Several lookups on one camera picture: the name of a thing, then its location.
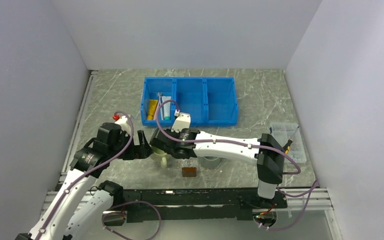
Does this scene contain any blue middle storage bin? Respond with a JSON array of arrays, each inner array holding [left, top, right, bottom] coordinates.
[[174, 77, 209, 127]]

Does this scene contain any blue left storage bin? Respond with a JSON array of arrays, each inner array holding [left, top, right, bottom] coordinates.
[[140, 77, 178, 127]]

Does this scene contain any white teal-capped toothpaste tube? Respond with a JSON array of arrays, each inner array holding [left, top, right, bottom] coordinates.
[[161, 95, 172, 121]]

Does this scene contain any blue right storage bin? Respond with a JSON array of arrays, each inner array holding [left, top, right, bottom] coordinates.
[[204, 77, 239, 127]]

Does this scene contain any yellow black screwdriver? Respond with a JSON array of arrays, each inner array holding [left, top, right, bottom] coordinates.
[[283, 126, 300, 154]]

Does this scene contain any pink toothbrush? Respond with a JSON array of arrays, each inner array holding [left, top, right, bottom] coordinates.
[[153, 92, 163, 121]]

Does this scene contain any grey ceramic mug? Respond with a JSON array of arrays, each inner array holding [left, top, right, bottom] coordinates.
[[198, 156, 223, 169]]

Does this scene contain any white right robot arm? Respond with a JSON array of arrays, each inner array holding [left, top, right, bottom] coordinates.
[[149, 128, 286, 208]]

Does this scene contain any cream ceramic mug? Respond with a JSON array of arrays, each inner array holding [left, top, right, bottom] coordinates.
[[150, 147, 172, 169]]

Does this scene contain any clear plastic parts box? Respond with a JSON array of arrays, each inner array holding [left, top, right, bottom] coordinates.
[[269, 122, 307, 164]]

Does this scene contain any light blue toothbrush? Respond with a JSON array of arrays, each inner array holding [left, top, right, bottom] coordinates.
[[157, 92, 165, 120]]

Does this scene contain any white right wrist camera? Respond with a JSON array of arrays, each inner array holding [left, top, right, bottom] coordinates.
[[171, 110, 191, 133]]

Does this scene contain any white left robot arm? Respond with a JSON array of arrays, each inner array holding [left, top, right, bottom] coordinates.
[[16, 122, 153, 240]]

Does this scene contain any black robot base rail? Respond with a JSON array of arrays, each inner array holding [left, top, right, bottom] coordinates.
[[95, 180, 289, 223]]

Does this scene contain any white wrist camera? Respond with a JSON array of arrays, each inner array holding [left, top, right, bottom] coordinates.
[[112, 113, 134, 137], [171, 110, 191, 133]]

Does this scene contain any yellow toothpaste tube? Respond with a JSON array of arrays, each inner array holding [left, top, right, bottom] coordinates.
[[146, 99, 159, 121]]

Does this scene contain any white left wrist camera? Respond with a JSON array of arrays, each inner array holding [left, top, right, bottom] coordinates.
[[112, 113, 134, 137]]

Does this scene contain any aluminium side rail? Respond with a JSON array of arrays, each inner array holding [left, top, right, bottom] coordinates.
[[61, 69, 99, 173]]

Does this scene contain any blue storage bin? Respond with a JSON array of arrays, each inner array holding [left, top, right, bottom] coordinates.
[[174, 77, 209, 127], [140, 77, 178, 127], [204, 77, 239, 127]]

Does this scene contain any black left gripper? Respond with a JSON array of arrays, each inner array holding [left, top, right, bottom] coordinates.
[[108, 129, 154, 160]]

